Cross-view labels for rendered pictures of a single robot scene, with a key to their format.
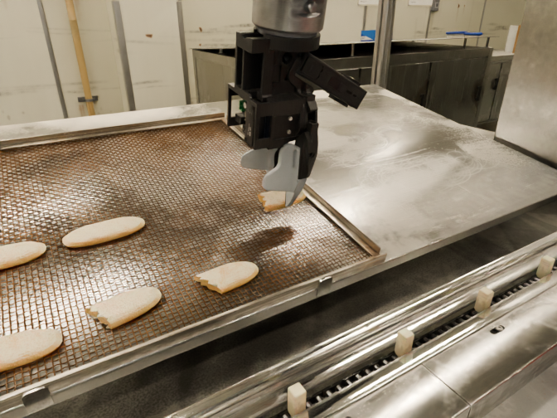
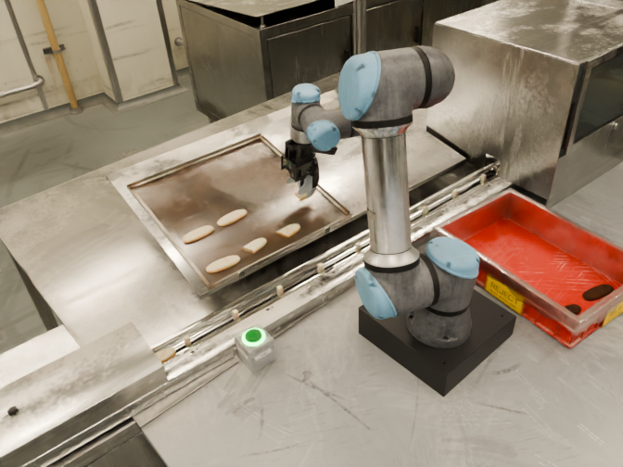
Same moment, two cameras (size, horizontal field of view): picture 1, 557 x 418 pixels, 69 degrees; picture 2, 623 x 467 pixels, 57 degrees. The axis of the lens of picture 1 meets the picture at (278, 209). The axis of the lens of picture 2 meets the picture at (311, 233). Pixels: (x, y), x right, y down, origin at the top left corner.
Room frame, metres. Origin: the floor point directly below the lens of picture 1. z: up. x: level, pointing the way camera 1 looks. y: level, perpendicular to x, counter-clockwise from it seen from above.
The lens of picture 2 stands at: (-0.95, 0.08, 1.90)
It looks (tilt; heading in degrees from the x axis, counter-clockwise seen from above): 37 degrees down; 356
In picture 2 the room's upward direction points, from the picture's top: 4 degrees counter-clockwise
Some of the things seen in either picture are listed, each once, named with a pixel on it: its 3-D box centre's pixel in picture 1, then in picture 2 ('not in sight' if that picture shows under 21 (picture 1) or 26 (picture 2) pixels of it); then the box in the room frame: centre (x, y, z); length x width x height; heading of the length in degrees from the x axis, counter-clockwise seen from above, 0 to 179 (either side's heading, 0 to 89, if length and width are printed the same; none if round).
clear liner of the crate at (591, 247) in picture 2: not in sight; (536, 258); (0.17, -0.60, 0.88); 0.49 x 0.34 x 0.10; 28
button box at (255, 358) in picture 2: not in sight; (255, 351); (-0.01, 0.18, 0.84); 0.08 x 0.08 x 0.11; 31
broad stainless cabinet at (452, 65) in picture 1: (341, 110); (338, 44); (3.05, -0.47, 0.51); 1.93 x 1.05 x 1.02; 121
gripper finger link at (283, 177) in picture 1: (282, 179); (306, 188); (0.46, 0.00, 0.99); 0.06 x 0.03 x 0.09; 121
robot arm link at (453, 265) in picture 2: not in sight; (446, 271); (-0.04, -0.27, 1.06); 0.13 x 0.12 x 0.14; 105
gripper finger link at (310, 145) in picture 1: (300, 142); (311, 173); (0.47, -0.03, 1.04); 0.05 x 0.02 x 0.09; 31
